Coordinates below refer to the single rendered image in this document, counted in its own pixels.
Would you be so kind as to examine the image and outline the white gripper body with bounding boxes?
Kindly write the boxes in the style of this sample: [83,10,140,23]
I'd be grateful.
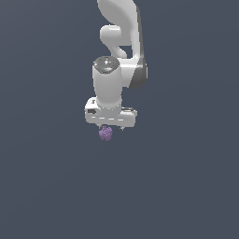
[84,96,138,128]

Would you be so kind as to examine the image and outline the small purple lumpy object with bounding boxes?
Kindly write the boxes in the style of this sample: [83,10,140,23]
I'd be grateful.
[98,125,114,142]

